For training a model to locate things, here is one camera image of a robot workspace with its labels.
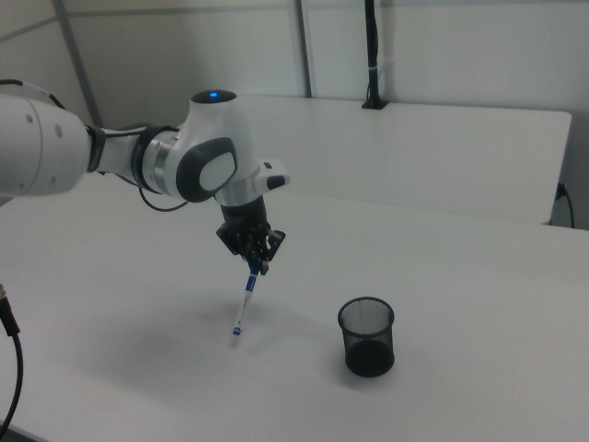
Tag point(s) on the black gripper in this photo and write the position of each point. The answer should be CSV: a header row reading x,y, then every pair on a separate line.
x,y
246,230

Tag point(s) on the blue and white marker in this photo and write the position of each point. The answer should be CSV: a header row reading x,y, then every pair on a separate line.
x,y
244,306

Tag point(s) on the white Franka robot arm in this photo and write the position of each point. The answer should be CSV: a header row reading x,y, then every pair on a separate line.
x,y
202,147

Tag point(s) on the black mesh pen cup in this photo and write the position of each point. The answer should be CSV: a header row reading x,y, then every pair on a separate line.
x,y
368,350

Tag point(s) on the white adjoining table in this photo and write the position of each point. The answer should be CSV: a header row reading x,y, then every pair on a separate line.
x,y
414,152

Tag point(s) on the black camera stand pole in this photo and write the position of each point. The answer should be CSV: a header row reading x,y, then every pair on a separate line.
x,y
373,55

